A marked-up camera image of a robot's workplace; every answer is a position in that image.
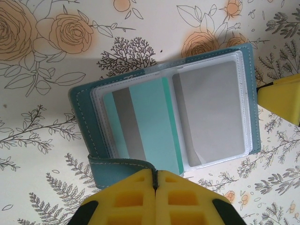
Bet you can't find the green plastic card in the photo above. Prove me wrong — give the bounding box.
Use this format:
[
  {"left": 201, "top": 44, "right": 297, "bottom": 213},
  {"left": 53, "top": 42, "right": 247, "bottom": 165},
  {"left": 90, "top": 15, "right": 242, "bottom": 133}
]
[{"left": 161, "top": 76, "right": 185, "bottom": 176}]

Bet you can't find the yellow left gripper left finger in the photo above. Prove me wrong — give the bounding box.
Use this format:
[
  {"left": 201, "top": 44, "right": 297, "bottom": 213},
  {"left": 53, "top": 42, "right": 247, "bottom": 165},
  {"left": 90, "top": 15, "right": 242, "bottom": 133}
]
[{"left": 70, "top": 168, "right": 157, "bottom": 225}]

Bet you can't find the light teal plastic card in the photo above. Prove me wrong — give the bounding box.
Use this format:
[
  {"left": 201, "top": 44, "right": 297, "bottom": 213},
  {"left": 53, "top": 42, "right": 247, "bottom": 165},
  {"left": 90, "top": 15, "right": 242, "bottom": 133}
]
[{"left": 103, "top": 78, "right": 180, "bottom": 176}]

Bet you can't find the teal leather card holder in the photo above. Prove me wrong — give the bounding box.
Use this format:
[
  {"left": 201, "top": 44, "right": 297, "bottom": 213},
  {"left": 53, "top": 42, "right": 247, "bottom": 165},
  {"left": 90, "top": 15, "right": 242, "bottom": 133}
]
[{"left": 67, "top": 43, "right": 262, "bottom": 190}]

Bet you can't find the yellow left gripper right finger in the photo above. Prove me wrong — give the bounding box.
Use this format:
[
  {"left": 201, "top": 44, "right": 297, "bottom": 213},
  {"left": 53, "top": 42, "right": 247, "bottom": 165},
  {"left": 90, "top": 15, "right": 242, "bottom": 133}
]
[{"left": 156, "top": 169, "right": 244, "bottom": 225}]

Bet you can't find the silver grey plastic card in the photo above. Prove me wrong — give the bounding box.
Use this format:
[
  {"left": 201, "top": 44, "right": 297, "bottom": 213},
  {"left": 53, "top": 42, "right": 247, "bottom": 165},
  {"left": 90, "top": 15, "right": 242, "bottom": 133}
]
[{"left": 172, "top": 60, "right": 249, "bottom": 167}]

